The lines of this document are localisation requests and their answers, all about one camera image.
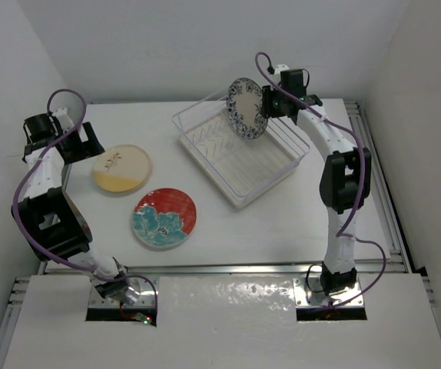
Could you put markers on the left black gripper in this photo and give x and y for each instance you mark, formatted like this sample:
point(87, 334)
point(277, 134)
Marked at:
point(86, 149)

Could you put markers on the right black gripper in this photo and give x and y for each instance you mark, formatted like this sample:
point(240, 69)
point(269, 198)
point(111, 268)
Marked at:
point(268, 110)

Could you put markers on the black patterned plate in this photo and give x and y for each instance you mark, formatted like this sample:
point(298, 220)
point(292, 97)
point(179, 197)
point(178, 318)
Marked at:
point(244, 103)

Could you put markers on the tan plate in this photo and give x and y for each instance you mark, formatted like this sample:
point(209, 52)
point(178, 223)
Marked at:
point(122, 169)

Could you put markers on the red blue floral plate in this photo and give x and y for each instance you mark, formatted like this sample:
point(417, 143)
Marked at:
point(164, 218)

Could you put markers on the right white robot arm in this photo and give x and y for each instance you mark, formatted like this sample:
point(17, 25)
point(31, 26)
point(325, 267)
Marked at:
point(345, 182)

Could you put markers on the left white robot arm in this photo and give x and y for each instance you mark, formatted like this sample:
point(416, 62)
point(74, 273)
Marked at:
point(50, 221)

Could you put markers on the cream drip tray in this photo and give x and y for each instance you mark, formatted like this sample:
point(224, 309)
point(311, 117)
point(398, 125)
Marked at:
point(241, 184)

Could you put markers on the small green circuit board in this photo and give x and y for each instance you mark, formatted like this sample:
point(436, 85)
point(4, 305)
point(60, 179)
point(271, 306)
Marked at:
point(134, 316)

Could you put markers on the white front cover panel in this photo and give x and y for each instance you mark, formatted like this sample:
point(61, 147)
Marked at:
point(225, 322)

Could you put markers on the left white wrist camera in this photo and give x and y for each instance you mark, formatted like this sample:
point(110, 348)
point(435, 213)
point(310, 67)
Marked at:
point(64, 119)

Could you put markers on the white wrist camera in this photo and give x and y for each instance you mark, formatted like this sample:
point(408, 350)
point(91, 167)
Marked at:
point(64, 119)
point(275, 72)

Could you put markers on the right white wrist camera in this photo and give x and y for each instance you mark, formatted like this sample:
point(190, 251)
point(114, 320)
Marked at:
point(275, 72)

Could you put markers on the white wire dish rack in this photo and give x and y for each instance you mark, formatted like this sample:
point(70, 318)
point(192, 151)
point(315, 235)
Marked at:
point(204, 128)

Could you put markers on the aluminium mounting rail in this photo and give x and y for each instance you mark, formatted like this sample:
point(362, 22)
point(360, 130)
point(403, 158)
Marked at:
point(305, 282)

